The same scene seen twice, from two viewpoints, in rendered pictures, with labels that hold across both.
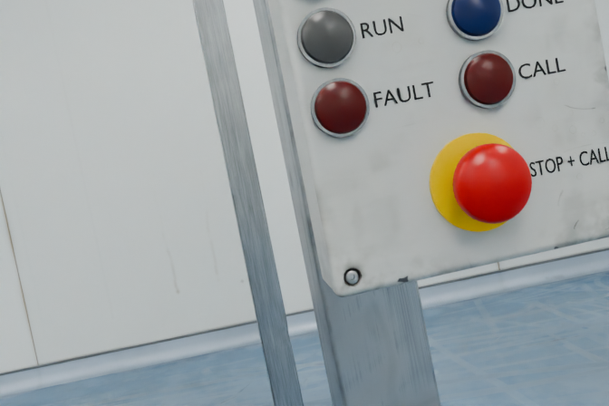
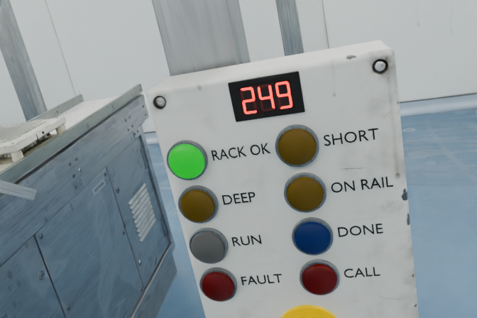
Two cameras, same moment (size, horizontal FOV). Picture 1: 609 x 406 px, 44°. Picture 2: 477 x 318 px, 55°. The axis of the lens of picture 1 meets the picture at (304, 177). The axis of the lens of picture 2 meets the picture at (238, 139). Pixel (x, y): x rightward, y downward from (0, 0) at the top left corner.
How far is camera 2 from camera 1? 0.30 m
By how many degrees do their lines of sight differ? 25
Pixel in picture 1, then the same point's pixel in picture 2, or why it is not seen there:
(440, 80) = (287, 273)
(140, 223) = (259, 47)
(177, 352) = not seen: hidden behind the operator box
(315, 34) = (199, 248)
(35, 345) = not seen: hidden behind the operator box
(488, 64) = (318, 274)
